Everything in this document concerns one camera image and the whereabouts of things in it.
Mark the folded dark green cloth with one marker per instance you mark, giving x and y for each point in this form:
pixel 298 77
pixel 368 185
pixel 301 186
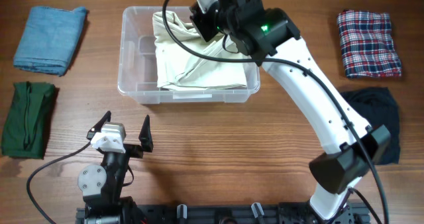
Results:
pixel 23 133

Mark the red plaid cloth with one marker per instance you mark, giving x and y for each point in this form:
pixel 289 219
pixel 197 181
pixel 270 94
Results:
pixel 367 46

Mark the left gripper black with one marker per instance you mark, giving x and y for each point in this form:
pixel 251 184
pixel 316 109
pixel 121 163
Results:
pixel 137 150

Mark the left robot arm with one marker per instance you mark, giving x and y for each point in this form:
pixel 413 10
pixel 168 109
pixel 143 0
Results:
pixel 102 184

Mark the folded black cloth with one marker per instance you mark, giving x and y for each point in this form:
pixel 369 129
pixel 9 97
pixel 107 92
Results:
pixel 378 107

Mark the clear plastic storage container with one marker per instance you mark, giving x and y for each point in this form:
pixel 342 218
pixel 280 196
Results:
pixel 137 77

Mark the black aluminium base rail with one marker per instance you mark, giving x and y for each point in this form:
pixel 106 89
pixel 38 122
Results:
pixel 282 213

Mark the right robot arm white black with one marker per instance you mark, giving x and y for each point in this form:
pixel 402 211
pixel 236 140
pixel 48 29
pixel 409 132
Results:
pixel 268 37

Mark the folded light blue cloth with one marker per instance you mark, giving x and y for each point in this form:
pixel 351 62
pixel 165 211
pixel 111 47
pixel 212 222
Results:
pixel 49 40

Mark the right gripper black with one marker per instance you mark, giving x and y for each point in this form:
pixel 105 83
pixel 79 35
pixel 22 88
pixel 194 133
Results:
pixel 201 20

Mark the cream cloth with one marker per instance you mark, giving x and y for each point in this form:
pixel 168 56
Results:
pixel 179 70

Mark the white label sticker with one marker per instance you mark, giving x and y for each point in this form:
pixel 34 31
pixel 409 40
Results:
pixel 191 96

